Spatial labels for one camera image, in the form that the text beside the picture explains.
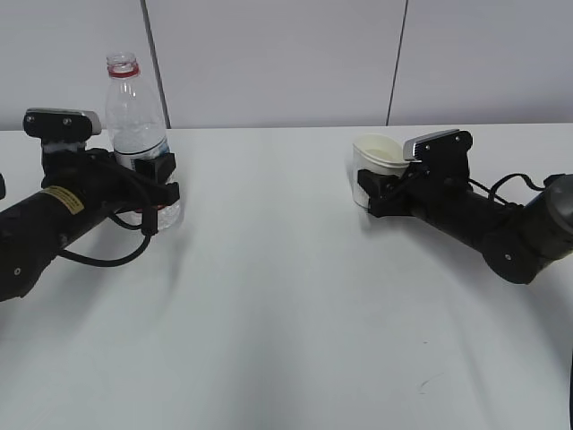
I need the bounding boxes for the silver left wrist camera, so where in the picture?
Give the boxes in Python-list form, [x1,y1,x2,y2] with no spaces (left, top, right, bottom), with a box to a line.
[22,107,102,154]

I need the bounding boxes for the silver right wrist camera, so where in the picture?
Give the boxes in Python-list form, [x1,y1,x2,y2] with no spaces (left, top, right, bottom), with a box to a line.
[403,129,473,190]

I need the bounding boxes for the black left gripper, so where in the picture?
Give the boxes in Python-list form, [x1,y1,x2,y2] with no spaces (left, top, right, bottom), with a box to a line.
[39,147,180,215]

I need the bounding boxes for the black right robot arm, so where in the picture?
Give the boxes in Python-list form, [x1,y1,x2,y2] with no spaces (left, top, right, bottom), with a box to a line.
[357,166,572,284]

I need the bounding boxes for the white paper cup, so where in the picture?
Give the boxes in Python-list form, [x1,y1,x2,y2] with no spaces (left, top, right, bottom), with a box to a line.
[351,134,409,209]

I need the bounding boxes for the clear plastic water bottle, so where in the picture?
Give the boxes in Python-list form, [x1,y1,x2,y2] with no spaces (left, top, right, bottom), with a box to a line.
[105,51,182,230]

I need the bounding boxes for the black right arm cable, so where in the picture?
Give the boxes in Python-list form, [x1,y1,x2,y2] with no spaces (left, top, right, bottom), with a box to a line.
[465,172,560,207]

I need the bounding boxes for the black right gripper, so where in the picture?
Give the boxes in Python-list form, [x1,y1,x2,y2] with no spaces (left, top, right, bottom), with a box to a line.
[356,163,475,219]

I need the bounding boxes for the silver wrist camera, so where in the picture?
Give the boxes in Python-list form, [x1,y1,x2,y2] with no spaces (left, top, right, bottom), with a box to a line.
[403,129,473,190]
[22,107,102,154]

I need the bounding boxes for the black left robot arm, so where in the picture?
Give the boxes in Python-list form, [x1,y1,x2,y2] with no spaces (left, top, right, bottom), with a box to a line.
[1,149,180,300]

